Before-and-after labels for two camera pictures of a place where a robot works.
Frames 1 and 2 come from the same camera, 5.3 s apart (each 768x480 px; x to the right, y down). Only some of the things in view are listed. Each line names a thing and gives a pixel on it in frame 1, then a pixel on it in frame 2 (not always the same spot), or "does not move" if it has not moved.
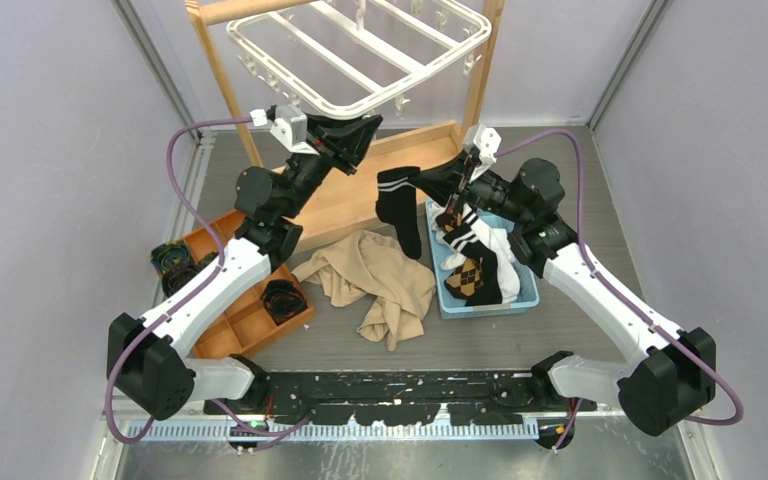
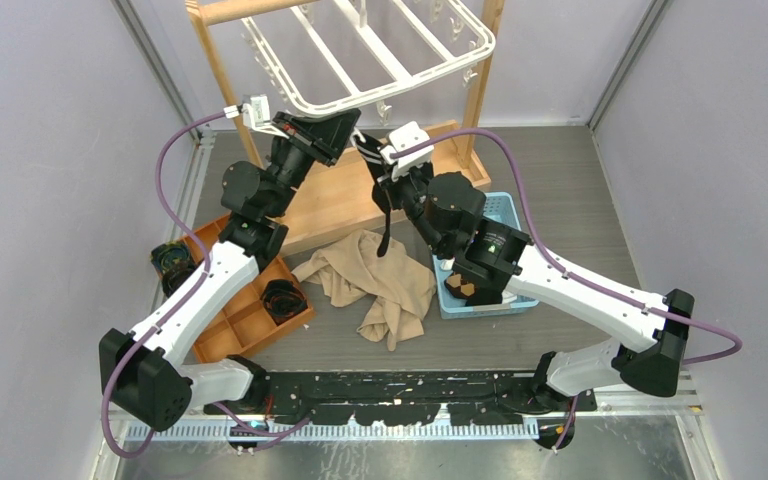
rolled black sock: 284,300 does not move
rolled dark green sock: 173,279 does not move
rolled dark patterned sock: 166,255 does not move
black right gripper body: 490,192 -> 408,192
